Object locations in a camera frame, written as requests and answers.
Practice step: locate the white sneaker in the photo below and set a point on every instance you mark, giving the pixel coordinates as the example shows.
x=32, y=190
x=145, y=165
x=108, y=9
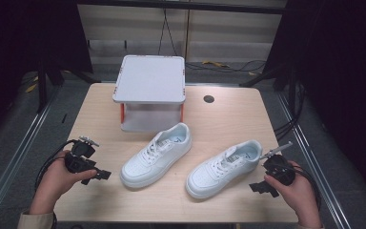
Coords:
x=222, y=173
x=158, y=159

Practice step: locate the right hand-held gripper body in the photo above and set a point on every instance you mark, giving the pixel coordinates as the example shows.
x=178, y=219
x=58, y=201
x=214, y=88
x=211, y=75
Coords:
x=279, y=168

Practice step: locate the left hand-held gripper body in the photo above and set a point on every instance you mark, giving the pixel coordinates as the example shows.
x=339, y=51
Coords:
x=80, y=152

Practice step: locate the yellow tape strip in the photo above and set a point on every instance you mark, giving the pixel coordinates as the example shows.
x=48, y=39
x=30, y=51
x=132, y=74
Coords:
x=31, y=87
x=216, y=64

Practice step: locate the person's left hand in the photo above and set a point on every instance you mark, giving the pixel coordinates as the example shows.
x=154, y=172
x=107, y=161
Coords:
x=55, y=184

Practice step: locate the person's right hand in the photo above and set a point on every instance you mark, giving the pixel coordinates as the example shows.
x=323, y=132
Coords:
x=301, y=197

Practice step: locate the black metal stand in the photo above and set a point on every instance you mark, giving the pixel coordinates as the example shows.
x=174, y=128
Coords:
x=43, y=86

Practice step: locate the metal floor rail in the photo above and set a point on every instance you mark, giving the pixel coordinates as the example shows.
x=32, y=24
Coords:
x=16, y=159
x=314, y=165

